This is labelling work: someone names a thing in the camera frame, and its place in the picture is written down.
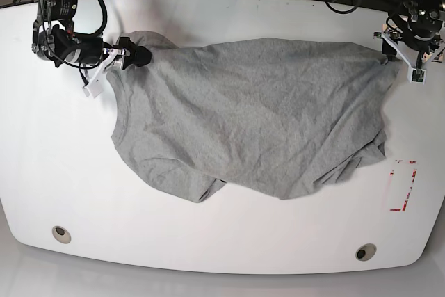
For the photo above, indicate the left table grommet hole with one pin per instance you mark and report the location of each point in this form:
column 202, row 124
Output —
column 61, row 235

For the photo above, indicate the table grommet hole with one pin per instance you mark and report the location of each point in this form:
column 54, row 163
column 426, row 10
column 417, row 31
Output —
column 61, row 235
column 366, row 252

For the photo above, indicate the right table grommet hole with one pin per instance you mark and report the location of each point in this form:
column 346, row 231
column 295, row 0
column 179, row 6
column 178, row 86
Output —
column 366, row 252

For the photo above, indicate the grey t-shirt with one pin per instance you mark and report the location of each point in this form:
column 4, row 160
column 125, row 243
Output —
column 280, row 117

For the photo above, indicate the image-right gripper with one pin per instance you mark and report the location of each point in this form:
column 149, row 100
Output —
column 415, row 51

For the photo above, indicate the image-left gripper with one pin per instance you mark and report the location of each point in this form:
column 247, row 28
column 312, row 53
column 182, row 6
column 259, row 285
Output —
column 121, row 54

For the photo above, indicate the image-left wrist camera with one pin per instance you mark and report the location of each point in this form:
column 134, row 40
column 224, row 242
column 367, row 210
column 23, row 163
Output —
column 93, row 89

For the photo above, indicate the red tape rectangle marking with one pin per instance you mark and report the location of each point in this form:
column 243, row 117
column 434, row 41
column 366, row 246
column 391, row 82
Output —
column 401, row 182

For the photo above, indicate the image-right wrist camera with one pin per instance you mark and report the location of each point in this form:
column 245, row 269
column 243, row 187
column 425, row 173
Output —
column 416, row 75

